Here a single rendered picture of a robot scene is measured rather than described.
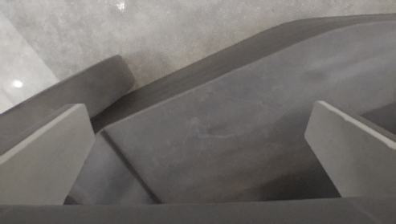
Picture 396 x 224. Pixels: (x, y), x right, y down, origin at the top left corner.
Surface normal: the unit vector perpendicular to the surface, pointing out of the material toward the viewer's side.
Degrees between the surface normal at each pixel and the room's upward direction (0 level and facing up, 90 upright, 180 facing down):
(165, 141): 0
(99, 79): 61
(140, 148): 0
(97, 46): 0
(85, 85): 55
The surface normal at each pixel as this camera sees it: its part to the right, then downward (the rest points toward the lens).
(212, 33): -0.02, 0.44
